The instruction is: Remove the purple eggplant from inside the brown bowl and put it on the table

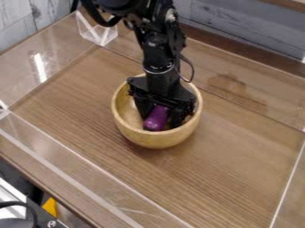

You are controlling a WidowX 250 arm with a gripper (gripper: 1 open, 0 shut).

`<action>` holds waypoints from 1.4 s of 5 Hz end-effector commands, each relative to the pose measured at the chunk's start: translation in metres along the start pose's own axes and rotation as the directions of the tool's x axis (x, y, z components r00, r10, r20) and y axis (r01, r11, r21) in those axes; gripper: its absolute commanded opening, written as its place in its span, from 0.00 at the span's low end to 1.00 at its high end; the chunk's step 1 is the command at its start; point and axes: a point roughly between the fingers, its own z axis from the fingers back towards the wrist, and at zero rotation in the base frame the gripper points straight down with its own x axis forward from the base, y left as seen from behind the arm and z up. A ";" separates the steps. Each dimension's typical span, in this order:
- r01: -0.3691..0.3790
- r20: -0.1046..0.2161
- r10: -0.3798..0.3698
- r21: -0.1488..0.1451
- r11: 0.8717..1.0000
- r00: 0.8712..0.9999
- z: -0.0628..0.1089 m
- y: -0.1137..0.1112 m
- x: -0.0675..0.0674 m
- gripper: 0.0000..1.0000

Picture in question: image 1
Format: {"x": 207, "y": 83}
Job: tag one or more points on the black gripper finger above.
{"x": 144, "y": 106}
{"x": 177, "y": 116}

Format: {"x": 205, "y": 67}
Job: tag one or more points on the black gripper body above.
{"x": 164, "y": 89}

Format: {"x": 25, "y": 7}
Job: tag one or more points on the purple toy eggplant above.
{"x": 157, "y": 119}

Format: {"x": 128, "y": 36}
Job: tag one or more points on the brown wooden bowl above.
{"x": 131, "y": 124}

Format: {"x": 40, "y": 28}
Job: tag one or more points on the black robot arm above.
{"x": 155, "y": 21}

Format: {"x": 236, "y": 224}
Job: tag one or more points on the clear acrylic corner bracket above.
{"x": 97, "y": 34}

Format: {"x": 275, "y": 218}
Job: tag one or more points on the clear acrylic tray wall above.
{"x": 97, "y": 196}

